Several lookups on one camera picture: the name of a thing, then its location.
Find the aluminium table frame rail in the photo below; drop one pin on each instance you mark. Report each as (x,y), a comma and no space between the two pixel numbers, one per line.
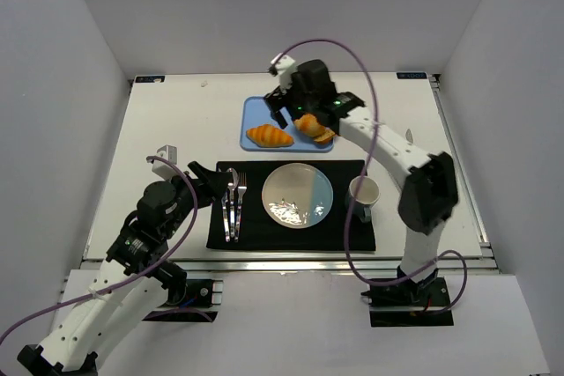
(169,112)

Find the silver fork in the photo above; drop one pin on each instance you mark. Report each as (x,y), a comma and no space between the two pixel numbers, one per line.
(241,190)

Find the right blue corner label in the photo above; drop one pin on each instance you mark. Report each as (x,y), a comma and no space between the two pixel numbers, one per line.
(411,75)

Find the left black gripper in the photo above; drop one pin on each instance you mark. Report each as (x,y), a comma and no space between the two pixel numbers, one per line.
(196,180)

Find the silver knife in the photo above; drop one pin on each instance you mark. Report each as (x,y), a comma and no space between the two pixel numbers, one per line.
(227,212)

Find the orange bread slice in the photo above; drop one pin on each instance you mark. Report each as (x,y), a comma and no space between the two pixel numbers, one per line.
(325,137)

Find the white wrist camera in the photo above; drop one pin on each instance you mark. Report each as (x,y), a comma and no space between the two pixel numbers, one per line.
(282,67)
(166,159)

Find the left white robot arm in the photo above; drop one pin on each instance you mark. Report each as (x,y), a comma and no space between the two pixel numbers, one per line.
(136,276)

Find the green mug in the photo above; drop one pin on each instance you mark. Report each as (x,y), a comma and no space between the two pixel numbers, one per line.
(363,193)

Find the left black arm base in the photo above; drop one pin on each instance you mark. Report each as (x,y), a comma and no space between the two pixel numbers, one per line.
(199,302)

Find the blue plastic tray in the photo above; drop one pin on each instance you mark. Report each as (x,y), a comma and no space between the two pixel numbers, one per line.
(255,113)

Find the left blue corner label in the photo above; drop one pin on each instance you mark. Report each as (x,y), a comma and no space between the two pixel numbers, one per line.
(149,79)

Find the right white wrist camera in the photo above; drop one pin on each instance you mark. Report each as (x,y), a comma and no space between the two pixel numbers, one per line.
(282,67)

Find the blue corner label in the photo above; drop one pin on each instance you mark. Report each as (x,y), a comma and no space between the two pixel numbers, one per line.
(149,79)
(411,75)

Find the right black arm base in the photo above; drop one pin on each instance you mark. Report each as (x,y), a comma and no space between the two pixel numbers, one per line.
(396,306)

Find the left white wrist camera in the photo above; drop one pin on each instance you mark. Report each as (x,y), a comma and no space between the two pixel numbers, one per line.
(166,159)

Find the black placemat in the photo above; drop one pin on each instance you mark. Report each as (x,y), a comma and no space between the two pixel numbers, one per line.
(259,232)

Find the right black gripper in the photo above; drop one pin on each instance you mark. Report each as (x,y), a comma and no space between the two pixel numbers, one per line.
(278,98)

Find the striped croissant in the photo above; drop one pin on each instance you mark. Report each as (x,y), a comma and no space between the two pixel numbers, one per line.
(269,136)

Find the round bread roll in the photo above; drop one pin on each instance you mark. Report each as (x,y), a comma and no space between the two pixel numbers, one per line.
(309,125)

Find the white and blue plate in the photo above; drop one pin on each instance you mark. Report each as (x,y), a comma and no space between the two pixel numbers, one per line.
(297,196)

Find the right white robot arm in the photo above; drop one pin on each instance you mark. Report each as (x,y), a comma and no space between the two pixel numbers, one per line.
(426,182)

